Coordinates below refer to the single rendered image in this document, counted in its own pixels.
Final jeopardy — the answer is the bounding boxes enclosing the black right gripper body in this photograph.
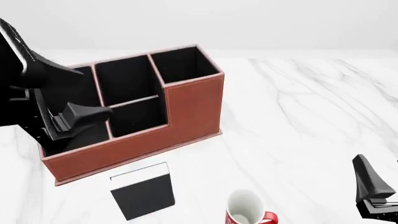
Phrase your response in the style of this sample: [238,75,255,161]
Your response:
[356,197,398,222]

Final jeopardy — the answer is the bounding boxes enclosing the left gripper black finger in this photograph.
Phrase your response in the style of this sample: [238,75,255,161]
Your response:
[21,50,85,90]
[63,103,114,132]

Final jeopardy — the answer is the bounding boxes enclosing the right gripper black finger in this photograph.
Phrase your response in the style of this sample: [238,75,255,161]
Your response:
[351,154,397,203]

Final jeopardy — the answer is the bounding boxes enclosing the red-brown desk caddy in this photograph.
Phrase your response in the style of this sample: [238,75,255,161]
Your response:
[37,43,225,187]

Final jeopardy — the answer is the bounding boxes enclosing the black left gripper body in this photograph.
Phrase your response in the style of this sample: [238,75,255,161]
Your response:
[33,88,75,142]

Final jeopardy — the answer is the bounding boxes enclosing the black and white book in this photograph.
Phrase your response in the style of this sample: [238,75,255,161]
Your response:
[109,161,176,222]

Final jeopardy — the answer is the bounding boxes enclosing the white and red mug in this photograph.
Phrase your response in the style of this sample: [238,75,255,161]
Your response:
[224,188,279,224]

